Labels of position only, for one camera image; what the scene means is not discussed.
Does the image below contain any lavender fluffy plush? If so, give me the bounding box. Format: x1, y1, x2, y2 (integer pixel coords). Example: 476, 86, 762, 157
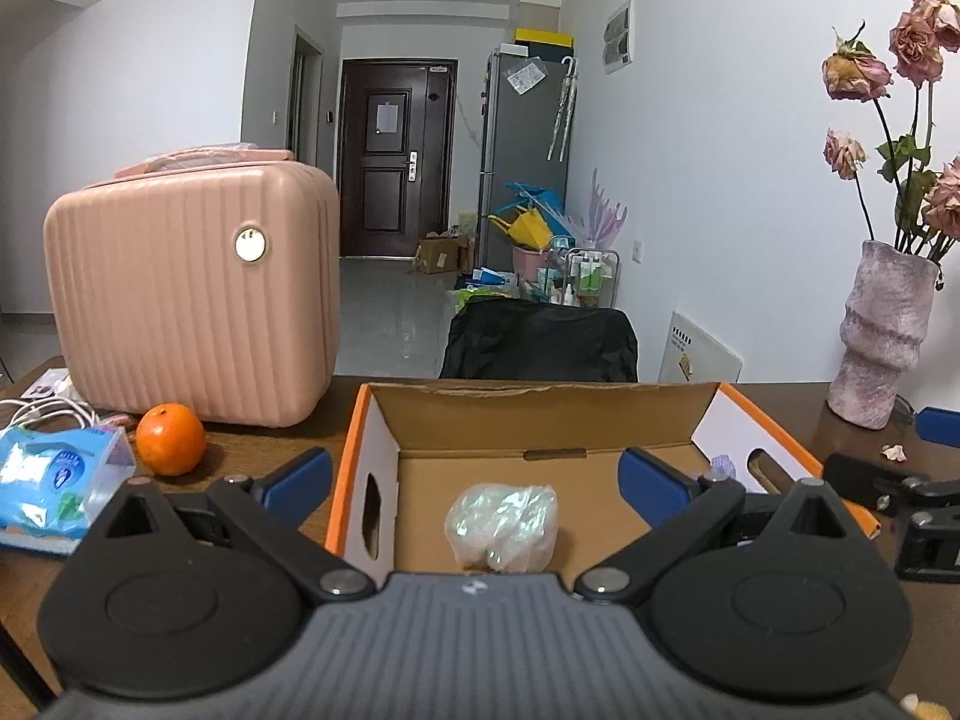
709, 454, 737, 479

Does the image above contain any fallen rose petal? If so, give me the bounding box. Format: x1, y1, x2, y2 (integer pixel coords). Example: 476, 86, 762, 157
880, 444, 908, 463

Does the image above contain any orange fruit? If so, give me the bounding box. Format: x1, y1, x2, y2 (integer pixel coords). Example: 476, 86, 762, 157
135, 403, 206, 476

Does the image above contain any purple textured vase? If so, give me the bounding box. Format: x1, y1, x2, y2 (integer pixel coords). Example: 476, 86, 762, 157
827, 241, 939, 431

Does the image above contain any white framed board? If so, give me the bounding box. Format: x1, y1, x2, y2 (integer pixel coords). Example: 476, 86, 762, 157
658, 310, 742, 383

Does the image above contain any orange cardboard box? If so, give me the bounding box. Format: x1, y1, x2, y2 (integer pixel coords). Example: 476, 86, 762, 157
323, 379, 884, 590

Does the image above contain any crumpled clear plastic bag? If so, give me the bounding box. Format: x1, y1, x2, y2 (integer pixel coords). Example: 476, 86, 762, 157
444, 483, 558, 574

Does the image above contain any blue tissue pack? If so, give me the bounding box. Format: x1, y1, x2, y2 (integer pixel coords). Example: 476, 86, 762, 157
0, 426, 137, 556

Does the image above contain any dried pink rose bouquet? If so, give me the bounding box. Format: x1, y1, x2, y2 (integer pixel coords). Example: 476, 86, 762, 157
820, 0, 958, 265

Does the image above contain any pink ribbed suitcase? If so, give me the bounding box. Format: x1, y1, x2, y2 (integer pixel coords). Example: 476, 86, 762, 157
43, 149, 340, 427

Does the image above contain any black chair back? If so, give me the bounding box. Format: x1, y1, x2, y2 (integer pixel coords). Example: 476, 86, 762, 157
439, 296, 638, 383

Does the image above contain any brown cardboard box on floor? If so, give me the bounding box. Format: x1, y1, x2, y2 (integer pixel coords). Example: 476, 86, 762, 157
413, 236, 470, 275

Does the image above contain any yellow bag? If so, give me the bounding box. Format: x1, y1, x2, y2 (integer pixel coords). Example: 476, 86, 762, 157
488, 208, 553, 252

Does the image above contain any dark brown entry door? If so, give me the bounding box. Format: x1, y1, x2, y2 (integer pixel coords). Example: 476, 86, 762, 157
337, 59, 457, 259

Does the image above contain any grey refrigerator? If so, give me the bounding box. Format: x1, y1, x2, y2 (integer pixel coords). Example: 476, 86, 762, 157
477, 41, 573, 270

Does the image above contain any wire rack with bottles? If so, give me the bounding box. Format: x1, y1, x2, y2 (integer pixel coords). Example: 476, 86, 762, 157
558, 247, 622, 309

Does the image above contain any white charging cable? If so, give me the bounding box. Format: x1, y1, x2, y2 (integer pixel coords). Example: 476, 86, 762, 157
0, 395, 100, 433

